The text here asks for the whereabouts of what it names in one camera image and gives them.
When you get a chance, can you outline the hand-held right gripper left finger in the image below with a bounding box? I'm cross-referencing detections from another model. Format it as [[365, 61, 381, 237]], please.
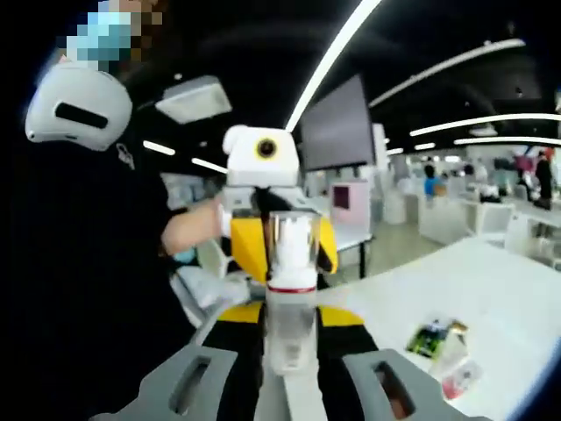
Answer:
[[89, 302, 269, 421]]

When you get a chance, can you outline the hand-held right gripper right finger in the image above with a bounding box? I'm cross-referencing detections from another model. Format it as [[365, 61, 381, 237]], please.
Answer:
[[316, 305, 459, 421]]

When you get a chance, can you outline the green blue sachet skincare product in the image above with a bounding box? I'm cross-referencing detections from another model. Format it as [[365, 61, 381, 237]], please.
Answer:
[[404, 318, 471, 361]]

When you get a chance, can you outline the small white box skincare product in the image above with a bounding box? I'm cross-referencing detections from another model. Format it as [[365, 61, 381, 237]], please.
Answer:
[[437, 335, 485, 401]]

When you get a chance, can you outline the pink white cabinet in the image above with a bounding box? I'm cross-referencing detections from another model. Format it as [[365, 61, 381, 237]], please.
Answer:
[[330, 178, 374, 246]]

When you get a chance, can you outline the white cushioned office chair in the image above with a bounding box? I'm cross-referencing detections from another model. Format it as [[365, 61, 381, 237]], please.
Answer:
[[168, 239, 266, 328]]

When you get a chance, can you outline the ceiling air conditioner unit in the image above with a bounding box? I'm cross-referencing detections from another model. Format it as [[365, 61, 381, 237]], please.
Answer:
[[154, 75, 233, 125]]

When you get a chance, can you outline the large display screen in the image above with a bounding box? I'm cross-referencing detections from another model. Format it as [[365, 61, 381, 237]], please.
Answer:
[[299, 73, 377, 173]]

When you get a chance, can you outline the ceiling light strip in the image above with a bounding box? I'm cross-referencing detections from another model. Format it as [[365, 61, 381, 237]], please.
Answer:
[[284, 0, 379, 128]]

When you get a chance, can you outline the white worn chest device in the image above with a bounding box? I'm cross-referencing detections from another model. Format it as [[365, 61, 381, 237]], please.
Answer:
[[24, 61, 134, 153]]

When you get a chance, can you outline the person's torso black shirt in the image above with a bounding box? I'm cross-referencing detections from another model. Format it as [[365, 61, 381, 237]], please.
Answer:
[[0, 65, 207, 421]]

